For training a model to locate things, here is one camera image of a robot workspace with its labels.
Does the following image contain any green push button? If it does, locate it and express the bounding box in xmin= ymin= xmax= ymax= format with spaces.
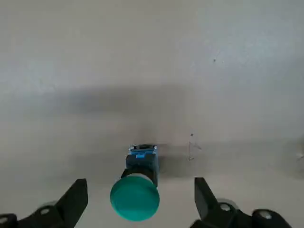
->
xmin=109 ymin=144 xmax=160 ymax=223

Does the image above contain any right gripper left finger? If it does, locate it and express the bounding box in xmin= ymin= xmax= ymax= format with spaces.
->
xmin=0 ymin=178 xmax=89 ymax=228

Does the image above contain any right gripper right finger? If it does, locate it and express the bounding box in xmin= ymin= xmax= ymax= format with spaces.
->
xmin=190 ymin=177 xmax=294 ymax=228

